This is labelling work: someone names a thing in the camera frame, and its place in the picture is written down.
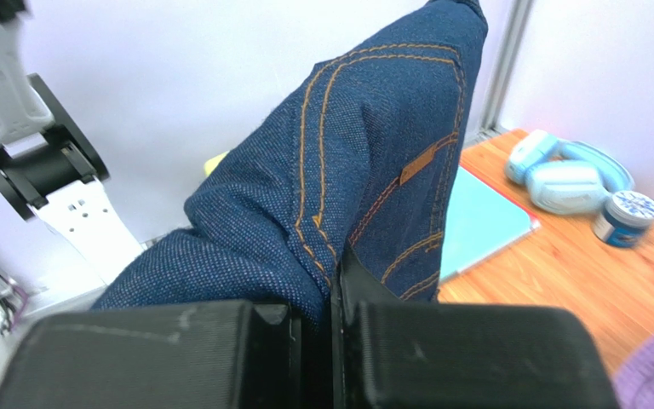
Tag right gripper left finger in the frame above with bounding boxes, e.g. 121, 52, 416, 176
0, 300, 301, 408

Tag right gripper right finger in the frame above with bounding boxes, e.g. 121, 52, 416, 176
331, 248, 618, 408

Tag dark blue denim garment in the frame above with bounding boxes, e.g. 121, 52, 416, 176
95, 1, 488, 327

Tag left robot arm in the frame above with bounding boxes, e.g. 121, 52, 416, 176
0, 1, 143, 284

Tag olive green box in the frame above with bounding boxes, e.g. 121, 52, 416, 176
204, 151, 229, 177

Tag light blue headphones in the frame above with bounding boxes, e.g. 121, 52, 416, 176
504, 130, 635, 216

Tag small blue white jar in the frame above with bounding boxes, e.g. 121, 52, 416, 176
592, 190, 654, 248

